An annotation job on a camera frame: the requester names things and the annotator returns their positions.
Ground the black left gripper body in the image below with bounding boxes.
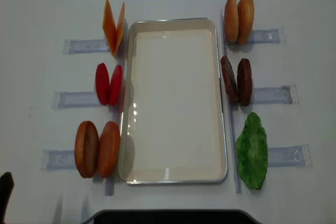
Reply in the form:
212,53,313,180
0,172,14,223

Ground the bun slice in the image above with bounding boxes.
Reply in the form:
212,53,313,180
98,121,120,178
74,121,99,178

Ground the left red tomato slice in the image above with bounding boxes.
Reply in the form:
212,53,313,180
95,63,110,105

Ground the red tomato slice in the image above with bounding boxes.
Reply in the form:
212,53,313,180
95,63,110,105
109,65,122,106

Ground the right red tomato slice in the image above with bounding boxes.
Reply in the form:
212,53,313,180
109,65,122,106

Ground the left orange cheese slice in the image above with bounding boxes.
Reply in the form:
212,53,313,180
102,0,117,57

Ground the orange cheese slice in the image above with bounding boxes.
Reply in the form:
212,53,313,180
114,3,124,56
102,0,117,57

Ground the right orange cheese slice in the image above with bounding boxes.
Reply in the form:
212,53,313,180
114,3,124,56

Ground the left brown meat patty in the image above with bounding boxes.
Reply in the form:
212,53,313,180
220,55,238,103

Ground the brown meat patty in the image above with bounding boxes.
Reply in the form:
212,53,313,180
237,58,253,106
220,55,238,103

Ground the green lettuce leaf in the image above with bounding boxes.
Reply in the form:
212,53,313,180
236,112,268,190

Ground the right brown meat patty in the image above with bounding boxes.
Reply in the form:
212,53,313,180
237,58,253,106

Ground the clear holder lower left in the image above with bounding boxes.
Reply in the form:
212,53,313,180
41,150,76,170

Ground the clear holder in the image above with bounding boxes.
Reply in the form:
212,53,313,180
62,39,110,55
41,150,76,170
268,144,312,167
251,85,299,104
51,91,101,109
225,26,287,46

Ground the clear holder middle left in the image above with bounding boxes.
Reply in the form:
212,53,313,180
51,91,101,109

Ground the clear holder upper left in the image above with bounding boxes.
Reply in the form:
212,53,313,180
62,39,110,55

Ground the white metal tray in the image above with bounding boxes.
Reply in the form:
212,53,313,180
118,18,227,185

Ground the left top bun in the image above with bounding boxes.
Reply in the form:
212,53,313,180
224,0,239,42

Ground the right top bun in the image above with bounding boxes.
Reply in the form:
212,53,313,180
237,0,254,45

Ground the clear holder middle right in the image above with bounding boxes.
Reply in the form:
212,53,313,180
251,85,299,104

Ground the clear holder lower right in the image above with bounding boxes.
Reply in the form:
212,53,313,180
268,144,312,167

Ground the clear holder upper right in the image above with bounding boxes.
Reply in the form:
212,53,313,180
225,26,287,46

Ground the clear left vertical rail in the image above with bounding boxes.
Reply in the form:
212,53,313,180
105,19,128,196

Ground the clear vertical rail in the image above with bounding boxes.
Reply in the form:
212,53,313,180
220,8,242,194
105,19,128,196

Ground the clear right vertical rail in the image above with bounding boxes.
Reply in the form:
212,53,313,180
220,8,242,194

